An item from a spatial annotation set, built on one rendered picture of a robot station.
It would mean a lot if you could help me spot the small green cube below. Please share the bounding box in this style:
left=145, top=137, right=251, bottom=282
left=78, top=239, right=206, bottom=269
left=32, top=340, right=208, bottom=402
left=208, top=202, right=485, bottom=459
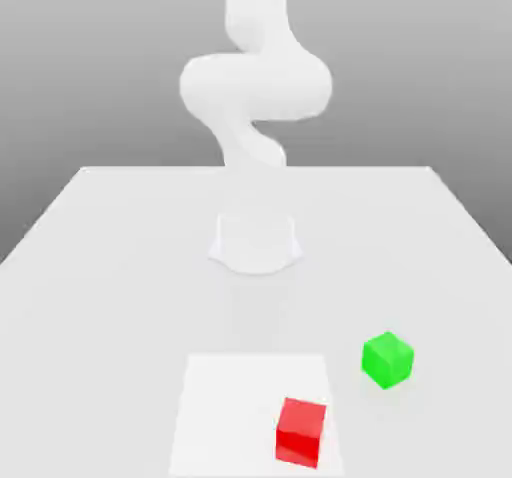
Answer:
left=360, top=330, right=416, bottom=391

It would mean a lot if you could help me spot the small red cube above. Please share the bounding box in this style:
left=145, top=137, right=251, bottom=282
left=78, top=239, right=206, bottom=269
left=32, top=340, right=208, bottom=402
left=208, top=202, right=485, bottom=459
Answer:
left=274, top=396, right=328, bottom=470

